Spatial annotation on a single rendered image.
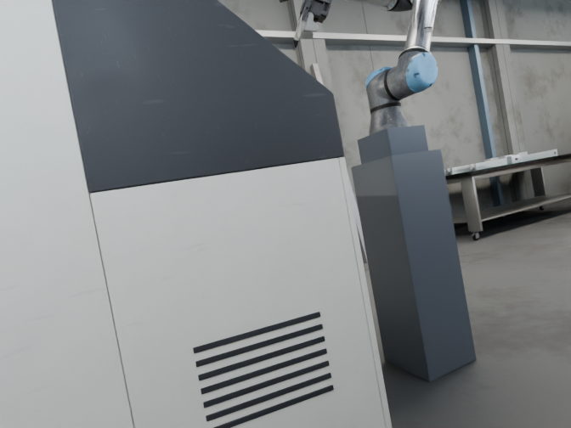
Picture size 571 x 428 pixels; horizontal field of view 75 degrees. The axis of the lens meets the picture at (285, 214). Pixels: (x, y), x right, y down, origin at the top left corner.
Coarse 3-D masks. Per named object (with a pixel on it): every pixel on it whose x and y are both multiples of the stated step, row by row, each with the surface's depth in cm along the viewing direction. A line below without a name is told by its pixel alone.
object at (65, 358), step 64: (0, 0) 70; (0, 64) 70; (64, 64) 74; (0, 128) 70; (64, 128) 73; (0, 192) 69; (64, 192) 73; (0, 256) 69; (64, 256) 72; (0, 320) 69; (64, 320) 72; (0, 384) 68; (64, 384) 72
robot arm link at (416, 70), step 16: (416, 0) 136; (432, 0) 134; (416, 16) 133; (432, 16) 133; (416, 32) 130; (416, 48) 127; (400, 64) 129; (416, 64) 123; (432, 64) 126; (400, 80) 128; (416, 80) 124; (432, 80) 127; (400, 96) 133
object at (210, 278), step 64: (128, 192) 76; (192, 192) 80; (256, 192) 85; (320, 192) 90; (128, 256) 76; (192, 256) 80; (256, 256) 84; (320, 256) 89; (128, 320) 76; (192, 320) 79; (256, 320) 84; (320, 320) 89; (128, 384) 75; (192, 384) 79; (256, 384) 83; (320, 384) 88
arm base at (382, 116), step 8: (384, 104) 137; (392, 104) 137; (400, 104) 139; (376, 112) 139; (384, 112) 137; (392, 112) 136; (400, 112) 137; (376, 120) 138; (384, 120) 137; (392, 120) 135; (400, 120) 136; (376, 128) 138; (384, 128) 136
